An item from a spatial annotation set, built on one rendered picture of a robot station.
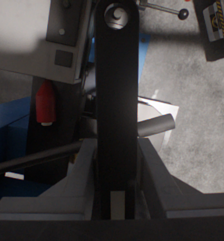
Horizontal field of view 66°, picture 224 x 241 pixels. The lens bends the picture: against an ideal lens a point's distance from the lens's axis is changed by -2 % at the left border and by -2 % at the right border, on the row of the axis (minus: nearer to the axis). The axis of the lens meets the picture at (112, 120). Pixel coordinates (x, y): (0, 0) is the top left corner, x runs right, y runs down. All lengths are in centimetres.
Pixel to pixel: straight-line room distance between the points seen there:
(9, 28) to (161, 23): 140
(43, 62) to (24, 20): 10
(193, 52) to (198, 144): 88
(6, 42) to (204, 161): 194
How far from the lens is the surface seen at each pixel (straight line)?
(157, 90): 168
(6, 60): 49
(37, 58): 46
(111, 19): 63
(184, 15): 70
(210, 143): 202
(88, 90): 59
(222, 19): 158
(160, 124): 27
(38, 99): 52
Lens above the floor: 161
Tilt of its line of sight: 75 degrees down
